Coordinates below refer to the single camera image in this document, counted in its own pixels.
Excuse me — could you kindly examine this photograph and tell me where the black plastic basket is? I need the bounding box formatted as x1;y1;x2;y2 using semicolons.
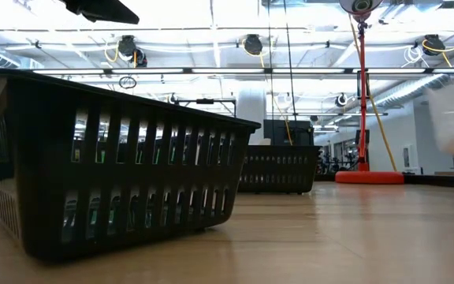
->
0;68;262;262
236;144;322;196

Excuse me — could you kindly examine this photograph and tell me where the long ceiling light strip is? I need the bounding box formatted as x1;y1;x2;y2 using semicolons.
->
0;65;454;77

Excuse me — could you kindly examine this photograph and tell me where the white building column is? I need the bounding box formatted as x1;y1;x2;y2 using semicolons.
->
236;87;268;145

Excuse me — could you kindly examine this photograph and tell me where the black background cabinet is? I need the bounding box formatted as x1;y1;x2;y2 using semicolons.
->
262;119;315;147

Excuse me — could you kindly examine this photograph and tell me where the black background equipment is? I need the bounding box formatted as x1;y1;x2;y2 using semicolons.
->
316;148;361;175

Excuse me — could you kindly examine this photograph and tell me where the red desk lamp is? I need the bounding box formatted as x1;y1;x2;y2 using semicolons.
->
334;0;405;185

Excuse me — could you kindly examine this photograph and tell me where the black hanging cable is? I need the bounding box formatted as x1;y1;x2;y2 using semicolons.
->
283;0;300;133

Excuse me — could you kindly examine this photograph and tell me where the yellow hanging cable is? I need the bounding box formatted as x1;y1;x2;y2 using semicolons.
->
348;15;399;173
258;50;293;147

